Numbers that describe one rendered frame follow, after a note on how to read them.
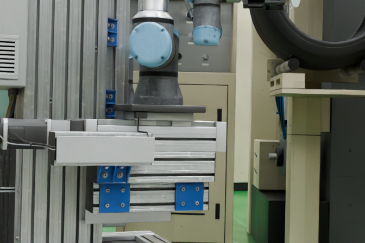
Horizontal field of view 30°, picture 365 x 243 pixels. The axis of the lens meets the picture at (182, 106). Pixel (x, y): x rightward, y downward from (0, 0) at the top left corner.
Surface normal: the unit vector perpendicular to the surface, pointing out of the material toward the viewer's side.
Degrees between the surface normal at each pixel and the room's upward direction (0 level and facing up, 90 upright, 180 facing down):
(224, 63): 90
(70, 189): 90
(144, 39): 98
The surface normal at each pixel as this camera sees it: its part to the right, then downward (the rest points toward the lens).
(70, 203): 0.34, -0.01
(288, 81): 0.00, -0.02
